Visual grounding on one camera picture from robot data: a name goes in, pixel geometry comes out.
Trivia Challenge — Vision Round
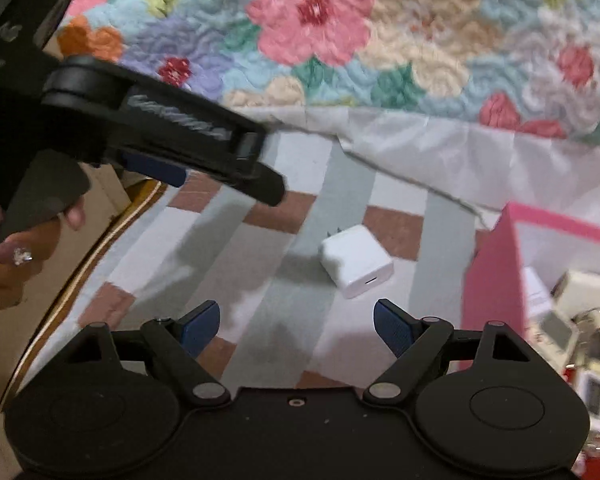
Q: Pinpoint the large white charger cube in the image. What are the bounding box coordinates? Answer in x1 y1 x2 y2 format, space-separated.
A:
521 266 554 318

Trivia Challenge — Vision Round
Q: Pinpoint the cream remote face down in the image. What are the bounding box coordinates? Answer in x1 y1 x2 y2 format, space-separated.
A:
526 310 580 374

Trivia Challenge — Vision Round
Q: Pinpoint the cream remote back side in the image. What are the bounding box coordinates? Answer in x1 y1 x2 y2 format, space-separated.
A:
553 270 600 318

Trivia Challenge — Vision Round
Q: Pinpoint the silver key bunch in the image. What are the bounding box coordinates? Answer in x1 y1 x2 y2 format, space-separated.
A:
572 308 600 366

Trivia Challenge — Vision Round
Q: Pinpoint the left hand with ring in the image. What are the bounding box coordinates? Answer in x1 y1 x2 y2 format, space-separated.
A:
0 197 85 310

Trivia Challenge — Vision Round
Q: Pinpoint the pink storage box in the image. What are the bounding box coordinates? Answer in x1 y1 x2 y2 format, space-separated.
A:
459 200 600 480

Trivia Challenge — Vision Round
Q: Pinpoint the checkered mat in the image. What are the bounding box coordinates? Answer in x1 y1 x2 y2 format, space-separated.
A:
0 131 498 402

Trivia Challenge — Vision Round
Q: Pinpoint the floral quilt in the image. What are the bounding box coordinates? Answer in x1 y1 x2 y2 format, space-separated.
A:
57 0 600 223

